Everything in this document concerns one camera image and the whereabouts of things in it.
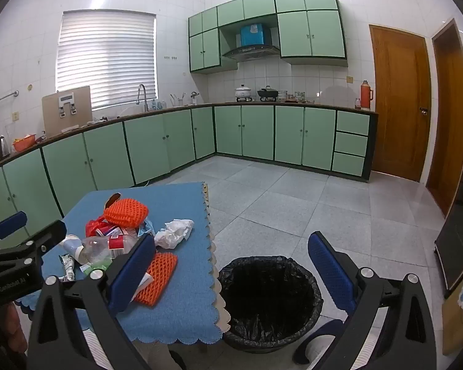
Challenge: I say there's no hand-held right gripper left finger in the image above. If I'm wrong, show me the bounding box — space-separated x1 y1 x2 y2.
27 234 157 370

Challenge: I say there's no bulky orange foam net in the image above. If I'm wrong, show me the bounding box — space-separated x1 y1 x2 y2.
103 198 149 227

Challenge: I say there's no green base cabinet run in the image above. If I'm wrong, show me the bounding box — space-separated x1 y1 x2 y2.
0 102 379 226

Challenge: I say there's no dark blue curved leg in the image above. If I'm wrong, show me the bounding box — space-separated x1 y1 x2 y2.
292 319 346 365

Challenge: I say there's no blue box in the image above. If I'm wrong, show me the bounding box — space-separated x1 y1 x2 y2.
239 24 265 47

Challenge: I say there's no chrome kitchen faucet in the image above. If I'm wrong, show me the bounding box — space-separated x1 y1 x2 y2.
136 84 149 112

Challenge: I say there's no clear red-label plastic bottle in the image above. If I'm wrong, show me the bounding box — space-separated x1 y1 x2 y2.
79 233 140 265

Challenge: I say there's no range hood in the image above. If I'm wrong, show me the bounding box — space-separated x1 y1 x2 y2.
221 45 282 61

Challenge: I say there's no silver green snack wrapper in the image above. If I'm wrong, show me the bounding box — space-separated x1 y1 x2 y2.
59 253 77 282

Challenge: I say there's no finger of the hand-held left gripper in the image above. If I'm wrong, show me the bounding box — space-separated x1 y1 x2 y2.
0 211 28 253
0 220 67 268

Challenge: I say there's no brown wooden door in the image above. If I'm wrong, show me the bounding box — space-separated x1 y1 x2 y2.
426 18 463 216
369 24 432 183

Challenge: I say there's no blue scalloped table mat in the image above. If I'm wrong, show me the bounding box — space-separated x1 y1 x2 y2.
17 182 226 345

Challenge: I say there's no flat orange foam net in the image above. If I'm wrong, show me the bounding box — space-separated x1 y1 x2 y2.
133 252 179 307

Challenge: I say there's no white and blue bottle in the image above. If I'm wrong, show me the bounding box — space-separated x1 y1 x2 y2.
60 235 86 261

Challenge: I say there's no red plastic wrapper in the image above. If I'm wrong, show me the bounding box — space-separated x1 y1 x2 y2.
86 217 111 237

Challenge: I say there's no white window blind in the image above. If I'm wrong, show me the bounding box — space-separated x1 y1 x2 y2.
55 11 159 110

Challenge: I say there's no black glass oven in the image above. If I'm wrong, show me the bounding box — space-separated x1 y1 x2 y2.
434 72 463 299

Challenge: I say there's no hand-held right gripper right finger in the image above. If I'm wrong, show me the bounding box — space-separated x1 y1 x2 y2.
308 232 437 370

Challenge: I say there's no orange thermos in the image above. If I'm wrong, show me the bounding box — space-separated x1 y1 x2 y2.
360 80 374 109

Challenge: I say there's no bin with black bag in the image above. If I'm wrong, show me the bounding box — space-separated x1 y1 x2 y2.
217 255 324 353

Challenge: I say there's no crumpled white tissue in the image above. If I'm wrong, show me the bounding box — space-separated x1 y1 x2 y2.
154 219 194 250

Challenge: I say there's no green packet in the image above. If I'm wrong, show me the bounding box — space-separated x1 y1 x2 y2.
79 260 112 276

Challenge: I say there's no green wall cabinet unit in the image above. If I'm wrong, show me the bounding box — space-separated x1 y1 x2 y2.
188 0 349 74

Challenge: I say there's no orange plastic basin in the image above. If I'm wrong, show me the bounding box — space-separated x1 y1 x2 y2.
12 134 37 152

